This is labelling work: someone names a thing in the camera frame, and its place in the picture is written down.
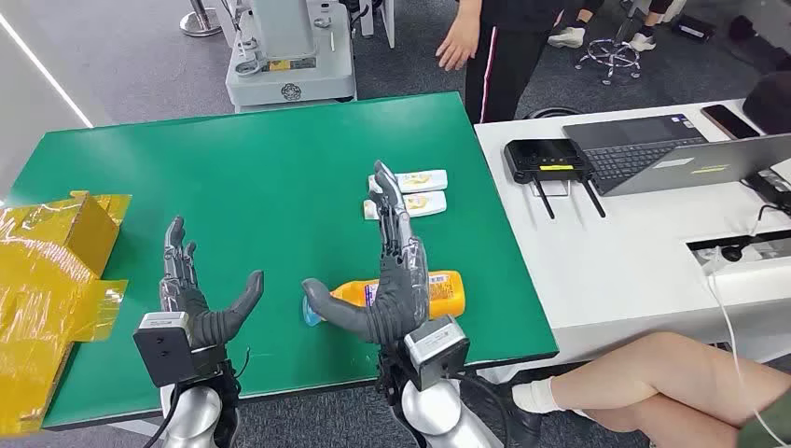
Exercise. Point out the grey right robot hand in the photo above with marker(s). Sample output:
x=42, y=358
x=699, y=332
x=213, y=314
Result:
x=402, y=290

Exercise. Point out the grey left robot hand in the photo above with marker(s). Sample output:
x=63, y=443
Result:
x=207, y=324

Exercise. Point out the orange bottle with clear cap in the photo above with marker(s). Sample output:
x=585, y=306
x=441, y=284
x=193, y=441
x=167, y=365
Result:
x=448, y=297

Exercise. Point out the white shampoo bottle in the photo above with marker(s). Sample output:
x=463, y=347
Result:
x=426, y=204
x=426, y=180

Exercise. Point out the yellow taped cardboard box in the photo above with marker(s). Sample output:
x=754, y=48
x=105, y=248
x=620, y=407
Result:
x=43, y=297

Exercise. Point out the black controller with antennas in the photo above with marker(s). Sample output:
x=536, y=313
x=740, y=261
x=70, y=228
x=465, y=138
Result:
x=544, y=158

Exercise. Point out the black round floor object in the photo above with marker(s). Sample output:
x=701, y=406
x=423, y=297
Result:
x=552, y=112

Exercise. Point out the standing person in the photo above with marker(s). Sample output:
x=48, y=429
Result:
x=507, y=62

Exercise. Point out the standing person's hand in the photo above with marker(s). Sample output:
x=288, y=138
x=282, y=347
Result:
x=458, y=43

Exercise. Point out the white machine base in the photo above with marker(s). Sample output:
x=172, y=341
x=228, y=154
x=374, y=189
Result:
x=290, y=56

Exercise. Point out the seated person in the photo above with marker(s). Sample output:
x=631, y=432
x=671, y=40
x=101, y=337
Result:
x=655, y=383

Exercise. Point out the grey laptop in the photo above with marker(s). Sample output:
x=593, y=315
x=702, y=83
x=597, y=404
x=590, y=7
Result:
x=642, y=154

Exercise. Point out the metal stanchion base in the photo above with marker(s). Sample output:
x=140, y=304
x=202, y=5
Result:
x=199, y=23

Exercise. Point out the distant person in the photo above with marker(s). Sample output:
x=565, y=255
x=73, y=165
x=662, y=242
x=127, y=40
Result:
x=568, y=36

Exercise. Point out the chrome chair base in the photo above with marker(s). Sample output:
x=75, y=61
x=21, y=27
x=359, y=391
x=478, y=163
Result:
x=610, y=57

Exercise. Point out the black plug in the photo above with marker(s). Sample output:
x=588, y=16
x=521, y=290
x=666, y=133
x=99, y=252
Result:
x=733, y=253

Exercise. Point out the black smartphone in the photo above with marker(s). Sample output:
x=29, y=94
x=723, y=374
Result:
x=730, y=122

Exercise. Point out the black flat desk device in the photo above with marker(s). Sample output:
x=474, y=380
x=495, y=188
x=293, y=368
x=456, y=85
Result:
x=769, y=185

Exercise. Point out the black floor device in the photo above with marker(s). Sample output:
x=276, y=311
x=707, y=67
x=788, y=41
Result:
x=693, y=28

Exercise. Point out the black chair back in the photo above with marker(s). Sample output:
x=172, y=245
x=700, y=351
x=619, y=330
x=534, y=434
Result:
x=772, y=102

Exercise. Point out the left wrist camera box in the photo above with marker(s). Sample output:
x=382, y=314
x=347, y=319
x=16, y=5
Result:
x=164, y=349

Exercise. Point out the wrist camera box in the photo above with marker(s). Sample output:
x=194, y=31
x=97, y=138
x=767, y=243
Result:
x=435, y=352
x=164, y=349

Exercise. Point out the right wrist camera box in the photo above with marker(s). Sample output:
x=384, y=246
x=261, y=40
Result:
x=435, y=352

